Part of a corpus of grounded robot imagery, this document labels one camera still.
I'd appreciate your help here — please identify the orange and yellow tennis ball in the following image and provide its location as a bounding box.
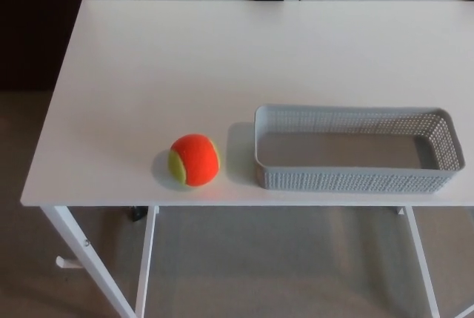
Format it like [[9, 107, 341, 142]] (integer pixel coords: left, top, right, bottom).
[[167, 133, 221, 189]]

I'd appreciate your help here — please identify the black caster wheel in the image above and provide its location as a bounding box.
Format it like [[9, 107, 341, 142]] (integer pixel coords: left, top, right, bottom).
[[129, 205, 147, 222]]

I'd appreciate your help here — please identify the grey perforated plastic basket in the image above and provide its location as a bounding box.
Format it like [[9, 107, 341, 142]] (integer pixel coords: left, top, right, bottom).
[[253, 104, 467, 195]]

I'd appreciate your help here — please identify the white metal table frame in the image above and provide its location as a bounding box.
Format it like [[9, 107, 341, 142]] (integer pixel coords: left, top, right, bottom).
[[40, 205, 474, 318]]

